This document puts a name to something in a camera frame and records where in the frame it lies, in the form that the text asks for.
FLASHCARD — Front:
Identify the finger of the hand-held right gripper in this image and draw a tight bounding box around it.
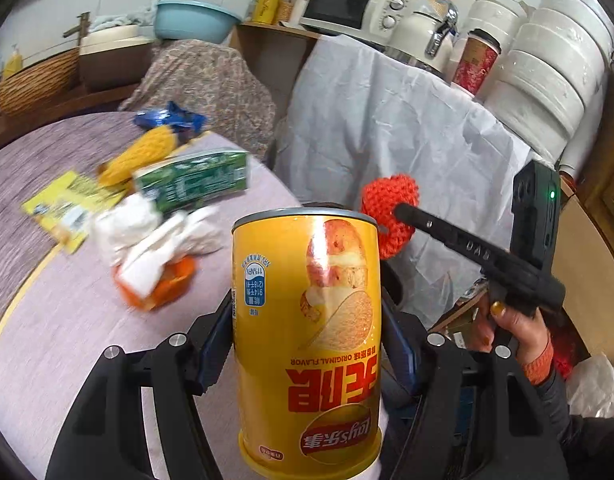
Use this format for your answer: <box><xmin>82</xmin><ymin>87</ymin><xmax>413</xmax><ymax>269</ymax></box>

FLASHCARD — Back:
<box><xmin>394</xmin><ymin>203</ymin><xmax>492</xmax><ymax>267</ymax></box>

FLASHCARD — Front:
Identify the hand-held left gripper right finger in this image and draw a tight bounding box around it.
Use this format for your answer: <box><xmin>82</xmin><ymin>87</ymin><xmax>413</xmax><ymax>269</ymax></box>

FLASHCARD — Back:
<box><xmin>382</xmin><ymin>309</ymin><xmax>570</xmax><ymax>480</ymax></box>

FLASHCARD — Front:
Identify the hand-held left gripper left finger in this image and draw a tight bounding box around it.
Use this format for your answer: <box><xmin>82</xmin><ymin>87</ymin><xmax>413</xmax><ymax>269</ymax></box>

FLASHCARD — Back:
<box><xmin>46</xmin><ymin>294</ymin><xmax>238</xmax><ymax>480</ymax></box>

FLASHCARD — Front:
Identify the red crocheted piece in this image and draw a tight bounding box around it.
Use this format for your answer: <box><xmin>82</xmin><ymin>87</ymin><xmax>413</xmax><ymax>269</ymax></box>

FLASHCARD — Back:
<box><xmin>359</xmin><ymin>175</ymin><xmax>420</xmax><ymax>262</ymax></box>

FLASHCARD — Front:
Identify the yellow potato chip can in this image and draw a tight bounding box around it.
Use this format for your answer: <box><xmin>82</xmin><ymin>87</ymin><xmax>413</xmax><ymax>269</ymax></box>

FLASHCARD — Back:
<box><xmin>231</xmin><ymin>210</ymin><xmax>384</xmax><ymax>477</ymax></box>

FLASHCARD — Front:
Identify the yellow snack packet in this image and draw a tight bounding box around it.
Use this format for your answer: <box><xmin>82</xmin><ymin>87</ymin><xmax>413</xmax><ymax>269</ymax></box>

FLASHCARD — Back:
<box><xmin>21</xmin><ymin>170</ymin><xmax>128</xmax><ymax>254</ymax></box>

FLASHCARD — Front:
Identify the person's right forearm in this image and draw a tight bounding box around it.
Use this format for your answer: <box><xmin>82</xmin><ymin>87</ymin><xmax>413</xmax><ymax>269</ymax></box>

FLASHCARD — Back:
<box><xmin>519</xmin><ymin>334</ymin><xmax>614</xmax><ymax>480</ymax></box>

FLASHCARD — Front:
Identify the person's right hand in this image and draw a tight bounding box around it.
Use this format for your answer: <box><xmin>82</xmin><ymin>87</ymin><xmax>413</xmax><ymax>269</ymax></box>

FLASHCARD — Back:
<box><xmin>469</xmin><ymin>292</ymin><xmax>552</xmax><ymax>367</ymax></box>

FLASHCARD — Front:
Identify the crumpled white tissue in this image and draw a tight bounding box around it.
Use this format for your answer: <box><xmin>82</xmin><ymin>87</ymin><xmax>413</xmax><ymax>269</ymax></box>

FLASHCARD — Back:
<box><xmin>92</xmin><ymin>194</ymin><xmax>224</xmax><ymax>302</ymax></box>

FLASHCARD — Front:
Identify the stack of white foam bowls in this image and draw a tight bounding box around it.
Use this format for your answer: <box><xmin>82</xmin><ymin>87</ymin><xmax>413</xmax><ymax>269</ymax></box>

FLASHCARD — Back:
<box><xmin>466</xmin><ymin>0</ymin><xmax>614</xmax><ymax>171</ymax></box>

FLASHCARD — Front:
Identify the green drink carton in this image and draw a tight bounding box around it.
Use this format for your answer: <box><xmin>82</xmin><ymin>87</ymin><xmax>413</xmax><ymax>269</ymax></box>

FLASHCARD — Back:
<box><xmin>133</xmin><ymin>149</ymin><xmax>250</xmax><ymax>213</ymax></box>

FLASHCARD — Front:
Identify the purple tablecloth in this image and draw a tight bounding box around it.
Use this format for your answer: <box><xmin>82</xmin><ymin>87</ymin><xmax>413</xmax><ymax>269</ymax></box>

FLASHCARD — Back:
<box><xmin>0</xmin><ymin>110</ymin><xmax>308</xmax><ymax>480</ymax></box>

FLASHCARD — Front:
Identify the red paper cup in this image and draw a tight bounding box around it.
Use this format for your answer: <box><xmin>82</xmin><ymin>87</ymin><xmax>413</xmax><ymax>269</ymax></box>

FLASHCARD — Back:
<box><xmin>452</xmin><ymin>29</ymin><xmax>502</xmax><ymax>97</ymax></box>

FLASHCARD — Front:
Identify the white plastic bag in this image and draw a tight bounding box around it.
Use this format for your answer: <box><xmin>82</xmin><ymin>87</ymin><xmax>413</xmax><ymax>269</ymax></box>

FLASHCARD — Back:
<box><xmin>568</xmin><ymin>354</ymin><xmax>614</xmax><ymax>422</ymax></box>

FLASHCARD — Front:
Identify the yellow knitted corn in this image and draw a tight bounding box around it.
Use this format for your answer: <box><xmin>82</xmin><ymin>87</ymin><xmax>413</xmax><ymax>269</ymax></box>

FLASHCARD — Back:
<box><xmin>97</xmin><ymin>126</ymin><xmax>178</xmax><ymax>189</ymax></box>

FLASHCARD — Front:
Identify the white electric kettle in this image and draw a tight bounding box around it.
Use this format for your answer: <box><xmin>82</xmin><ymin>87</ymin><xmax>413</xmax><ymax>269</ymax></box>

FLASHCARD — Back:
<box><xmin>384</xmin><ymin>2</ymin><xmax>460</xmax><ymax>74</ymax></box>

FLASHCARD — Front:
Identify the blue snack wrapper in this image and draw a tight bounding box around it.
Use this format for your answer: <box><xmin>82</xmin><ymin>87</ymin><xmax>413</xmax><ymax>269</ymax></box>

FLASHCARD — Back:
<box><xmin>133</xmin><ymin>101</ymin><xmax>208</xmax><ymax>139</ymax></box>

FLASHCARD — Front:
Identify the floral cloth cover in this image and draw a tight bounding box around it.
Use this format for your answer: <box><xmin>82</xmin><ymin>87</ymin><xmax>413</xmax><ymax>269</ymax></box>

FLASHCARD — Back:
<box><xmin>119</xmin><ymin>40</ymin><xmax>278</xmax><ymax>162</ymax></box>

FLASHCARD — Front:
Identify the wooden cabinet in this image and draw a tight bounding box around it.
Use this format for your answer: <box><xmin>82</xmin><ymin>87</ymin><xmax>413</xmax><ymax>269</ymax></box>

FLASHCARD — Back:
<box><xmin>236</xmin><ymin>22</ymin><xmax>318</xmax><ymax>122</ymax></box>

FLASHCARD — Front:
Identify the white microwave oven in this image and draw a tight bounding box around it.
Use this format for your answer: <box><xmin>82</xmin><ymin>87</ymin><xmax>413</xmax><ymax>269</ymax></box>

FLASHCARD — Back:
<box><xmin>299</xmin><ymin>0</ymin><xmax>428</xmax><ymax>41</ymax></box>

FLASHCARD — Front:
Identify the wicker basket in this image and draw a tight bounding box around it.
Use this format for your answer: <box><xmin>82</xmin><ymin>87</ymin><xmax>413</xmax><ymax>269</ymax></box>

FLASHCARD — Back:
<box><xmin>0</xmin><ymin>47</ymin><xmax>82</xmax><ymax>119</ymax></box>

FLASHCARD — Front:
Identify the light blue plastic basin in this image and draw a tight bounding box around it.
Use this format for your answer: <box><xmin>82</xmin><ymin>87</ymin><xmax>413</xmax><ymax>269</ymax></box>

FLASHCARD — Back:
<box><xmin>154</xmin><ymin>0</ymin><xmax>243</xmax><ymax>45</ymax></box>

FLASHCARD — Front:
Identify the light blue cloth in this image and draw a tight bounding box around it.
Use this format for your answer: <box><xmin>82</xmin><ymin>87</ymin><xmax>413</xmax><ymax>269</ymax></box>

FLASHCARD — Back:
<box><xmin>93</xmin><ymin>12</ymin><xmax>154</xmax><ymax>30</ymax></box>

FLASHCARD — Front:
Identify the yellow bottle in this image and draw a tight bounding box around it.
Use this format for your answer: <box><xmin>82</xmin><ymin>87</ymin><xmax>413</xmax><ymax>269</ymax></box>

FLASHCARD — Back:
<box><xmin>4</xmin><ymin>42</ymin><xmax>24</xmax><ymax>79</ymax></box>

